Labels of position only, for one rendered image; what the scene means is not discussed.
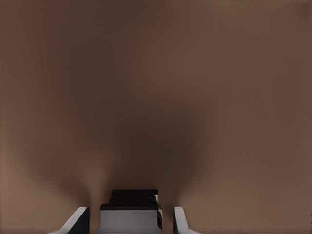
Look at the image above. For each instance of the black and grey switch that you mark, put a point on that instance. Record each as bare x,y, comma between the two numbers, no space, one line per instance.
129,217

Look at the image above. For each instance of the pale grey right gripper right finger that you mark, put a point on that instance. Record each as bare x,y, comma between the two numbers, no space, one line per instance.
180,220

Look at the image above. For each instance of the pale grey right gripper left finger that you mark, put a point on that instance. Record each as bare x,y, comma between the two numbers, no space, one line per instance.
77,221

